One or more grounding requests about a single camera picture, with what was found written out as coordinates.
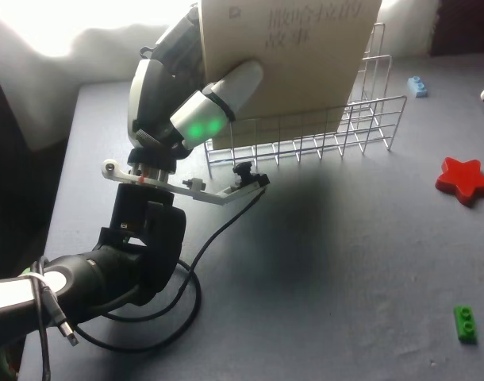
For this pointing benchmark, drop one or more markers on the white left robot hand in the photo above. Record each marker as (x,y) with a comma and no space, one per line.
(210,111)

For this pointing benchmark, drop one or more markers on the tan book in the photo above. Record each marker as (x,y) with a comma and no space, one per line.
(297,67)

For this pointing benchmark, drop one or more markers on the blue toy brick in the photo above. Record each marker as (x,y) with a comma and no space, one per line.
(418,87)

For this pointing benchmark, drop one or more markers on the red star block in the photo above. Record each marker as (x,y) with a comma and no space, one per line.
(462,180)

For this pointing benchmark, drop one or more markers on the green toy brick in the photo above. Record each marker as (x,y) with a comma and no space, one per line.
(465,324)

